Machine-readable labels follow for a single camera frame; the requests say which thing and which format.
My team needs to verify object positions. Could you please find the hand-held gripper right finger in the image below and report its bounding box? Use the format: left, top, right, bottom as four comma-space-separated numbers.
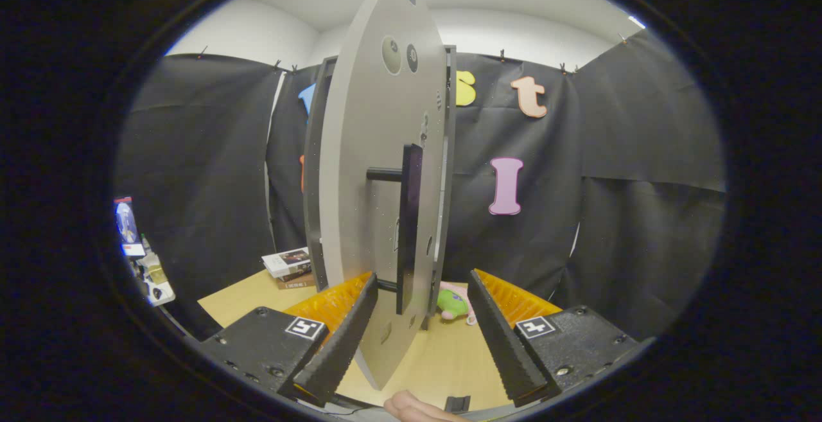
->
467, 269, 643, 408

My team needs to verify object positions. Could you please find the white book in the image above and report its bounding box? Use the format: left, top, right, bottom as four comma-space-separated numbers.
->
261, 248, 312, 278

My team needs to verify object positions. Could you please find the black backdrop cloth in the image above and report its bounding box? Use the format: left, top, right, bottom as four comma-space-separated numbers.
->
116, 27, 730, 339

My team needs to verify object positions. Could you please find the brown book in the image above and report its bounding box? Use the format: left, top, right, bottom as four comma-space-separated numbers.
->
276, 272, 317, 290

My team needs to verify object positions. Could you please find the pink and green plush toy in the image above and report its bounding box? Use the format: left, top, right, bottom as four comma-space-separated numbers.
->
437, 283, 477, 326

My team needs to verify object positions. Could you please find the blue wall poster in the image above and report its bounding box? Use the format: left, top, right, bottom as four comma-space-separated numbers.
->
114, 197, 146, 257

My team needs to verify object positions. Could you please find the grey shoe cabinet door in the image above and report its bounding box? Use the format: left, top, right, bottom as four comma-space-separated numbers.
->
319, 0, 450, 391

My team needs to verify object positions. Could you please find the grey shoe cabinet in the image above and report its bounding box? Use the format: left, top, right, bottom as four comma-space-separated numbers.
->
302, 46, 458, 333

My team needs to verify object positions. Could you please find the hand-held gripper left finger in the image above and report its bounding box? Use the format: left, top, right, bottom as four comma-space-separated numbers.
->
196, 272, 379, 408

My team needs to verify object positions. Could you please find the cluttered white shelf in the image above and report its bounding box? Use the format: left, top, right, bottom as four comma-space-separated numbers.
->
132, 236, 175, 307

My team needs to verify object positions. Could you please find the black door handle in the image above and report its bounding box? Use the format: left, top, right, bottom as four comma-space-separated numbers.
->
366, 144, 424, 315

